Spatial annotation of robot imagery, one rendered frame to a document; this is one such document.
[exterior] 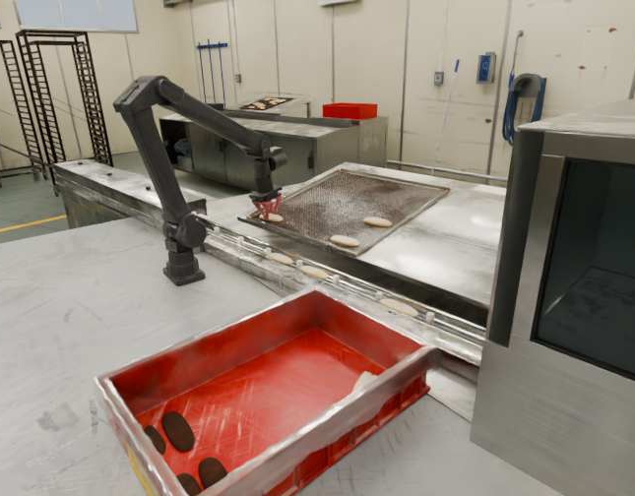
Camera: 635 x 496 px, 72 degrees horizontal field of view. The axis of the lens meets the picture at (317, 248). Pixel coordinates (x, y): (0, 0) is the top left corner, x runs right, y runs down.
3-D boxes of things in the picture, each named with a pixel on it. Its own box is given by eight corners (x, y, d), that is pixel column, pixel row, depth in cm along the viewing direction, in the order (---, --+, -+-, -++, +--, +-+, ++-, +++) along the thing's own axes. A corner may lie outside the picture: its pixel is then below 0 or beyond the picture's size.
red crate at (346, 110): (321, 116, 488) (321, 104, 483) (341, 114, 513) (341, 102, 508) (358, 119, 457) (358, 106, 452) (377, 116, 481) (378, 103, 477)
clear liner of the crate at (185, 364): (99, 423, 74) (87, 376, 70) (317, 319, 103) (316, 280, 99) (191, 586, 50) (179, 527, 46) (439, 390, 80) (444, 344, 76)
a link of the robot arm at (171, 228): (166, 254, 126) (178, 259, 122) (160, 220, 122) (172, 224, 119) (193, 244, 132) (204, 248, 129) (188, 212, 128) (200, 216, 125)
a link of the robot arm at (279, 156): (241, 139, 140) (260, 142, 135) (266, 130, 147) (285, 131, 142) (248, 175, 146) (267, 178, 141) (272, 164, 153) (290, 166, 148)
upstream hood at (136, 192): (56, 177, 242) (52, 161, 239) (90, 171, 254) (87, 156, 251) (164, 227, 160) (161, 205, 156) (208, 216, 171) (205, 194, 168)
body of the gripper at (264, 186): (283, 191, 149) (280, 170, 145) (262, 202, 142) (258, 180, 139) (269, 188, 153) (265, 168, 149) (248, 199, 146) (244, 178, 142)
